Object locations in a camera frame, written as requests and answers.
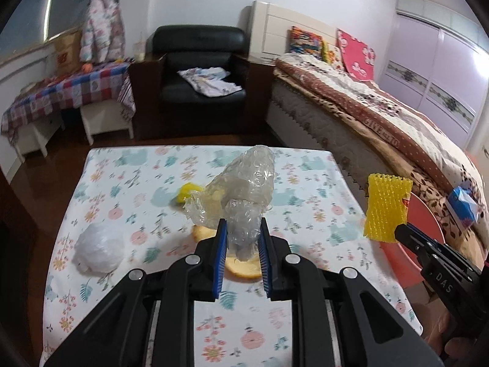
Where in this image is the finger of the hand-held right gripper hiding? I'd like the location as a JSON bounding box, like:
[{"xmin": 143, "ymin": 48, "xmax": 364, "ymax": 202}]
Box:
[
  {"xmin": 407, "ymin": 222, "xmax": 447, "ymax": 251},
  {"xmin": 393, "ymin": 223, "xmax": 430, "ymax": 266}
]

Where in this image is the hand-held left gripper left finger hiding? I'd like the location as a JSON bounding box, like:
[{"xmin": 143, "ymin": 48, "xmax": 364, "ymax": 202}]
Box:
[{"xmin": 44, "ymin": 218, "xmax": 230, "ymax": 367}]

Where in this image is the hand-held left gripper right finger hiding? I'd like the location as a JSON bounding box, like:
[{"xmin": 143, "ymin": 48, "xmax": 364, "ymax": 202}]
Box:
[{"xmin": 258, "ymin": 216, "xmax": 446, "ymax": 367}]

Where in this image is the orange peel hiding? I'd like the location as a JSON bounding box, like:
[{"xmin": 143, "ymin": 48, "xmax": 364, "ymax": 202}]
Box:
[{"xmin": 192, "ymin": 225, "xmax": 264, "ymax": 281}]

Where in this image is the pink plastic basin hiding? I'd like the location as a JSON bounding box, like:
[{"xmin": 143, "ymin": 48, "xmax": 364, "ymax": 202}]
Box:
[{"xmin": 380, "ymin": 193, "xmax": 447, "ymax": 289}]

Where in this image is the large yellow foam fruit net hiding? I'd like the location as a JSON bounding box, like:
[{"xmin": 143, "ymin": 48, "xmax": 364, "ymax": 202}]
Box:
[{"xmin": 363, "ymin": 173, "xmax": 413, "ymax": 243}]

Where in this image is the clear bubble wrap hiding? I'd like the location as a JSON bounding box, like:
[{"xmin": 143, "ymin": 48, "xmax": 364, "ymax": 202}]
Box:
[{"xmin": 183, "ymin": 144, "xmax": 276, "ymax": 262}]

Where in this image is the white plastic bag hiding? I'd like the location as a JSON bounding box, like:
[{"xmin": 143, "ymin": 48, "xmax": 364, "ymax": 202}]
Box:
[{"xmin": 74, "ymin": 222, "xmax": 123, "ymax": 274}]

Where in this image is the person's right hand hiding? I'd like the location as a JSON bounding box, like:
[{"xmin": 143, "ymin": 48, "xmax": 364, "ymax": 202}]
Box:
[{"xmin": 414, "ymin": 301, "xmax": 487, "ymax": 367}]

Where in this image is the blue tissue pack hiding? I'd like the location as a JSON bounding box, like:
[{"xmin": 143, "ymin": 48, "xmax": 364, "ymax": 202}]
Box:
[{"xmin": 447, "ymin": 185, "xmax": 480, "ymax": 230}]

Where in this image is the brown leaf pattern blanket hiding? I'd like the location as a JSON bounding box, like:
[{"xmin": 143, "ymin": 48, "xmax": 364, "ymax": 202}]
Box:
[{"xmin": 336, "ymin": 122, "xmax": 489, "ymax": 261}]

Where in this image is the floral tablecloth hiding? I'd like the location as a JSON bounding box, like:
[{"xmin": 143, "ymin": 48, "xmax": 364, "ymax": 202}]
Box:
[{"xmin": 38, "ymin": 146, "xmax": 419, "ymax": 367}]

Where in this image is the brown and white dotted quilt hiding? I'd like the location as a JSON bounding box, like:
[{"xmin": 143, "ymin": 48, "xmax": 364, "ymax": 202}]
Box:
[{"xmin": 275, "ymin": 51, "xmax": 489, "ymax": 199}]

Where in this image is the white printed cloth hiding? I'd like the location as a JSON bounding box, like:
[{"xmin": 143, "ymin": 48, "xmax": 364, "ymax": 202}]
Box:
[{"xmin": 178, "ymin": 68, "xmax": 243, "ymax": 97}]

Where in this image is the white stool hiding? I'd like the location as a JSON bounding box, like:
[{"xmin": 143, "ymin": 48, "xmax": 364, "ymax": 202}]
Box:
[
  {"xmin": 15, "ymin": 115, "xmax": 64, "ymax": 157},
  {"xmin": 80, "ymin": 99, "xmax": 134, "ymax": 146}
]

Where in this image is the purple sliding door wardrobe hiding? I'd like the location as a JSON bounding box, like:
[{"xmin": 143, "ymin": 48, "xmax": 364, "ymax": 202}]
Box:
[{"xmin": 376, "ymin": 0, "xmax": 489, "ymax": 150}]

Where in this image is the pink floral pillow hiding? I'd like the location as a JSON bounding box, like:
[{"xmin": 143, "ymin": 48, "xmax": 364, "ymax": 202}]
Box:
[{"xmin": 336, "ymin": 28, "xmax": 377, "ymax": 82}]

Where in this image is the yellow floral pillow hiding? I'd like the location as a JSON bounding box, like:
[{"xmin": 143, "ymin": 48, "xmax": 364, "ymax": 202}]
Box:
[{"xmin": 322, "ymin": 42, "xmax": 344, "ymax": 70}]

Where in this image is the black leather armchair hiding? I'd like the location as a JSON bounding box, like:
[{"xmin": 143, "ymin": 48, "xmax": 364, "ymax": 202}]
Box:
[{"xmin": 130, "ymin": 25, "xmax": 274, "ymax": 138}]

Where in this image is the colourful patterned pillow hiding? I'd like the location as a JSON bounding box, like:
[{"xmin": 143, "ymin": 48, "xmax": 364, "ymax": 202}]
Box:
[{"xmin": 289, "ymin": 26, "xmax": 323, "ymax": 60}]

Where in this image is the plastic cup with straw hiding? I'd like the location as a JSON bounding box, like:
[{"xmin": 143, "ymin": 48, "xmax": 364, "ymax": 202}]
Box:
[{"xmin": 135, "ymin": 32, "xmax": 148, "ymax": 62}]

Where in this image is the checked tablecloth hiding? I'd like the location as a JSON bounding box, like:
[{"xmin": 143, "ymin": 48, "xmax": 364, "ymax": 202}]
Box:
[{"xmin": 0, "ymin": 61, "xmax": 136, "ymax": 136}]

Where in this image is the white bed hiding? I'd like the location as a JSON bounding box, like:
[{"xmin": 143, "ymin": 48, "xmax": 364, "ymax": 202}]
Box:
[{"xmin": 244, "ymin": 0, "xmax": 489, "ymax": 264}]

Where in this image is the brown paper bag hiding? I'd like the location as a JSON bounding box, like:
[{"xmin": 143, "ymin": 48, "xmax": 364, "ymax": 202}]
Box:
[{"xmin": 53, "ymin": 31, "xmax": 83, "ymax": 77}]

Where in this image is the pink printed puffer jacket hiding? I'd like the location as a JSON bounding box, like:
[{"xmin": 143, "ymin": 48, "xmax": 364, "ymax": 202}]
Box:
[{"xmin": 79, "ymin": 0, "xmax": 126, "ymax": 64}]

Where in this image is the arched window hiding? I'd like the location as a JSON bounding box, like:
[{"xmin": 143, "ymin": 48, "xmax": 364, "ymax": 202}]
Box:
[{"xmin": 0, "ymin": 0, "xmax": 127, "ymax": 64}]

